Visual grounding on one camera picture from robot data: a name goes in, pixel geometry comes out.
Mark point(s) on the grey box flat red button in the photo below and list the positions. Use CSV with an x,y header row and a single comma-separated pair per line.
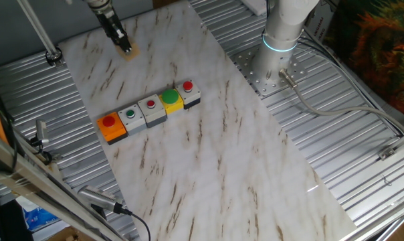
x,y
152,107

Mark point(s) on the small metal corner bracket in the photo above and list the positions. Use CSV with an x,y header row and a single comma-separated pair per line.
x,y
386,153

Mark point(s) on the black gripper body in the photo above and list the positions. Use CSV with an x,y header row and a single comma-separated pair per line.
x,y
113,28

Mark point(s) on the small silver camera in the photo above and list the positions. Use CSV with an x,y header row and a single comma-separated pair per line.
x,y
42,132

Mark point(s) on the yellow box green mushroom button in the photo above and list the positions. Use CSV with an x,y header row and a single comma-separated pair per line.
x,y
170,98

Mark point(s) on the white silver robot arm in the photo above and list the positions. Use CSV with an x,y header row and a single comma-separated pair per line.
x,y
279,30

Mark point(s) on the orange box red mushroom button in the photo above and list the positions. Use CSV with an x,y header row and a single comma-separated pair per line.
x,y
110,125

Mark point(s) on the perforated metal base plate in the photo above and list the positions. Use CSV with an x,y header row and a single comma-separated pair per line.
x,y
252,73

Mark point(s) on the aluminium pole with foot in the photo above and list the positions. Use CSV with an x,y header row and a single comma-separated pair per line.
x,y
38,30

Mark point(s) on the brown cardboard box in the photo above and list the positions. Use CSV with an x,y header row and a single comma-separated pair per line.
x,y
71,236

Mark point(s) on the printed white carton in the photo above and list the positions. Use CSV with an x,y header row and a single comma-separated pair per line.
x,y
317,23

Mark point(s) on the colourful orange green cloth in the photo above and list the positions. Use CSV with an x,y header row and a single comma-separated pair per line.
x,y
379,50

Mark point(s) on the small wooden block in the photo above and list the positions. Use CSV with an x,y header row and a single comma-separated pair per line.
x,y
134,53

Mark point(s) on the grey box raised red button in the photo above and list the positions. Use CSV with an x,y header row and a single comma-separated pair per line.
x,y
188,89

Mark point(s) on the white power strip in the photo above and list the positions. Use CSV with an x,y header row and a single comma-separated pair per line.
x,y
253,6

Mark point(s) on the ribbed silver depth camera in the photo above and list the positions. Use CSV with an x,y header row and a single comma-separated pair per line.
x,y
98,197

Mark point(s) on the grey box green button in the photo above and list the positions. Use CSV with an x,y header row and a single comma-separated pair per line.
x,y
131,117

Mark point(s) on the blue tissue pack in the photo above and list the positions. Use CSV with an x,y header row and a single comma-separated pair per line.
x,y
38,217

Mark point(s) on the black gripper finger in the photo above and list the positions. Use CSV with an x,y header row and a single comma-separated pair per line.
x,y
123,47
128,50

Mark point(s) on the aluminium frame bar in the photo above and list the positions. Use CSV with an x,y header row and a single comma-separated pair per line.
x,y
38,187

